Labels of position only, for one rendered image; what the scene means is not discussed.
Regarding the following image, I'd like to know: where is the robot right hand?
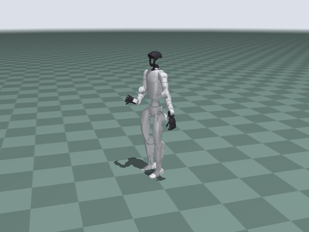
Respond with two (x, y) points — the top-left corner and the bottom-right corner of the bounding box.
(125, 95), (136, 105)

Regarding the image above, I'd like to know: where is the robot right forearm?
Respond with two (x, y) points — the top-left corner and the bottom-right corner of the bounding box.
(132, 93), (145, 106)

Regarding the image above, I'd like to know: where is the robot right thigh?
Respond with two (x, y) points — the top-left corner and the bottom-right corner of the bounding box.
(140, 108), (154, 144)

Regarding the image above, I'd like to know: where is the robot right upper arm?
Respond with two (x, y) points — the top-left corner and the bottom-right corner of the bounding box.
(139, 70), (148, 94)

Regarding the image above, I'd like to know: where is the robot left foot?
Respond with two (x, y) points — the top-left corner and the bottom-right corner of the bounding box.
(149, 168), (164, 178)

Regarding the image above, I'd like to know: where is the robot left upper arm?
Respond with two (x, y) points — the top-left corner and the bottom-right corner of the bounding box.
(158, 72), (169, 98)

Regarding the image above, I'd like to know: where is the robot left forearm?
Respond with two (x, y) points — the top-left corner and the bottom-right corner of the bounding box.
(165, 91), (174, 116)

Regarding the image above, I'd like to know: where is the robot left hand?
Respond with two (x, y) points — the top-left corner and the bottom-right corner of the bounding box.
(166, 111), (176, 130)

